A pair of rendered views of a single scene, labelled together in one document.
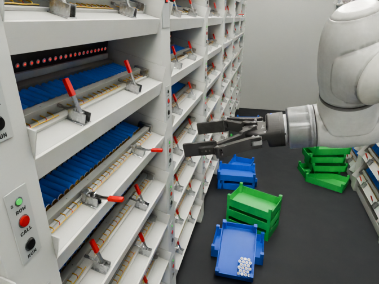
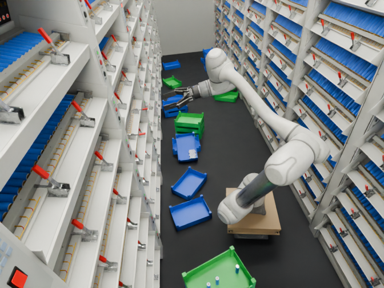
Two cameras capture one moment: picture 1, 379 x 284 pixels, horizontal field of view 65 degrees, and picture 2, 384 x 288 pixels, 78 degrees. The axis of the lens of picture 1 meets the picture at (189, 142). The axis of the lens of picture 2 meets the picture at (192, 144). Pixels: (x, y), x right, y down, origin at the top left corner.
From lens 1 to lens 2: 0.70 m
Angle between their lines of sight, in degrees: 21
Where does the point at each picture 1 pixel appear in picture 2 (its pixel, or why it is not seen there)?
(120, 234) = (139, 149)
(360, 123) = (223, 86)
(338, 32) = (210, 62)
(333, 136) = (216, 91)
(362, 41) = (218, 64)
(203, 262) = (171, 158)
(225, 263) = (182, 155)
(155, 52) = (128, 59)
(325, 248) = (230, 134)
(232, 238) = (182, 142)
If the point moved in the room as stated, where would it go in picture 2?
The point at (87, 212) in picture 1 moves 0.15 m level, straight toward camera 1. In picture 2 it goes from (133, 142) to (148, 154)
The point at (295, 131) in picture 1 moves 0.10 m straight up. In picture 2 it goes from (203, 92) to (202, 75)
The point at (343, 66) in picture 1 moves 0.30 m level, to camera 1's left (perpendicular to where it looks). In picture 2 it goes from (214, 72) to (153, 86)
